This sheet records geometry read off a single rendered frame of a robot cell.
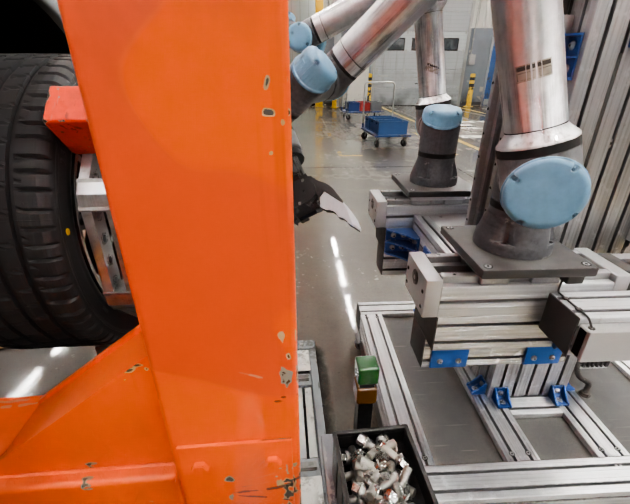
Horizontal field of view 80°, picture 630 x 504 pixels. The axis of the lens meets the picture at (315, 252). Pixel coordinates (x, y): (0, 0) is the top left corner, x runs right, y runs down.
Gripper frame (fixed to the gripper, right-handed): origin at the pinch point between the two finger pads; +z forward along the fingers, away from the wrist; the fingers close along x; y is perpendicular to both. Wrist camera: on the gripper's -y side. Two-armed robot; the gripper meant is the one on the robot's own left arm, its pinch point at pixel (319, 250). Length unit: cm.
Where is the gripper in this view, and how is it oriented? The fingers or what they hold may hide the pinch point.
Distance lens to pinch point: 63.2
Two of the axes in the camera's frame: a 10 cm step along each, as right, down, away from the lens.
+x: -8.9, 4.2, 1.8
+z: 3.6, 8.9, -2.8
